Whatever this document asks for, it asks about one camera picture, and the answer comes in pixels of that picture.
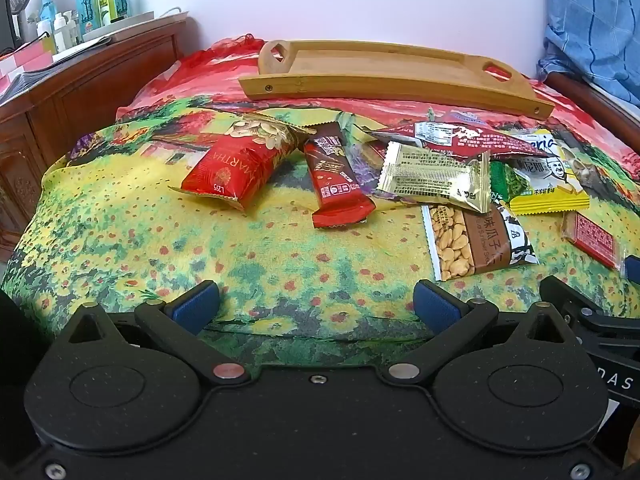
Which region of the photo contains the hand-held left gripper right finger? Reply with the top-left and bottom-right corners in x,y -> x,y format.
382,281 -> 583,387

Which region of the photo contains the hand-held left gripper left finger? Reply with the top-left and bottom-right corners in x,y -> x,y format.
52,281 -> 252,387

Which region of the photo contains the small red clear-wrapped packet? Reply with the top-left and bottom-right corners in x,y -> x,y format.
561,210 -> 626,277

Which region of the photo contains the brown sunflower seed packet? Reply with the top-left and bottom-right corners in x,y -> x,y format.
421,200 -> 541,282

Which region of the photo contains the yellow snack packet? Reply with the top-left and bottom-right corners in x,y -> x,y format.
507,132 -> 592,217

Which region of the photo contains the gold foil packet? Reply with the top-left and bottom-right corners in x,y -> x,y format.
376,141 -> 493,214

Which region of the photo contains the red pumpkin seed packet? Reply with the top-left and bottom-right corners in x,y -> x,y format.
167,112 -> 316,212

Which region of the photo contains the green snack packet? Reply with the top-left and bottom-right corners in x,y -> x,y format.
489,160 -> 532,206

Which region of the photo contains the brown red chocolate bar packet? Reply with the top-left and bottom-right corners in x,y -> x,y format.
302,122 -> 376,230

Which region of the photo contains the long dark red packet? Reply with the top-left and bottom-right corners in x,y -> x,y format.
362,121 -> 533,162

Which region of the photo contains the wooden tray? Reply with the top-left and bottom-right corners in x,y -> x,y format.
238,40 -> 556,122

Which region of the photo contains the person's right hand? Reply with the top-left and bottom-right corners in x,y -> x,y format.
623,417 -> 640,466

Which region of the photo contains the printed landscape blanket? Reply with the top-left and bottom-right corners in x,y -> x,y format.
0,35 -> 640,356

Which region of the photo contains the wooden cabinet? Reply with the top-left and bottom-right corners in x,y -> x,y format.
0,15 -> 201,263

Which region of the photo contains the blue plaid cloth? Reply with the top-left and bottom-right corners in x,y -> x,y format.
537,0 -> 640,111

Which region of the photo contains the stack of papers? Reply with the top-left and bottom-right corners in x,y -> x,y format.
0,35 -> 113,106

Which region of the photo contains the white power strip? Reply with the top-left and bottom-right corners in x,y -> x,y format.
80,10 -> 154,44

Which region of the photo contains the pink checked cloth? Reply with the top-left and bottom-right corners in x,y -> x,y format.
0,40 -> 58,83

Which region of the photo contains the wooden bed frame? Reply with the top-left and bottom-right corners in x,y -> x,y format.
542,72 -> 640,153

